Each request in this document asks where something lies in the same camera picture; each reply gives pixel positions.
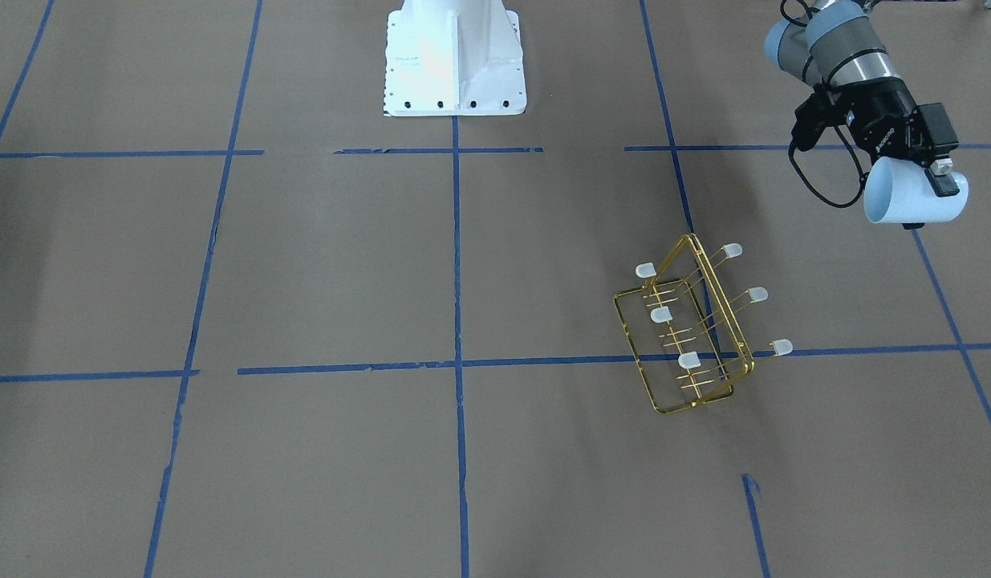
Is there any light blue plastic cup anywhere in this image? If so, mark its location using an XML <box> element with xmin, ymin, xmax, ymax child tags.
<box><xmin>864</xmin><ymin>157</ymin><xmax>969</xmax><ymax>226</ymax></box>

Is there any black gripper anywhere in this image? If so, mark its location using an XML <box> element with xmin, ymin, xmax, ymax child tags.
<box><xmin>844</xmin><ymin>78</ymin><xmax>961</xmax><ymax>230</ymax></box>

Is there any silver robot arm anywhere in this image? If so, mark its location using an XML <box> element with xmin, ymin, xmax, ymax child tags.
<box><xmin>764</xmin><ymin>1</ymin><xmax>969</xmax><ymax>230</ymax></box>

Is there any gold wire cup holder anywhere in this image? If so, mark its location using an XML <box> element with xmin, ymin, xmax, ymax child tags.
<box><xmin>612</xmin><ymin>233</ymin><xmax>794</xmax><ymax>416</ymax></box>

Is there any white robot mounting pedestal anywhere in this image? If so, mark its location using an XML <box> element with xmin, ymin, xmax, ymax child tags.
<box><xmin>383</xmin><ymin>1</ymin><xmax>528</xmax><ymax>117</ymax></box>

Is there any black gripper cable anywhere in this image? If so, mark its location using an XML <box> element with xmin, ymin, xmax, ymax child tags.
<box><xmin>788</xmin><ymin>88</ymin><xmax>869</xmax><ymax>210</ymax></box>

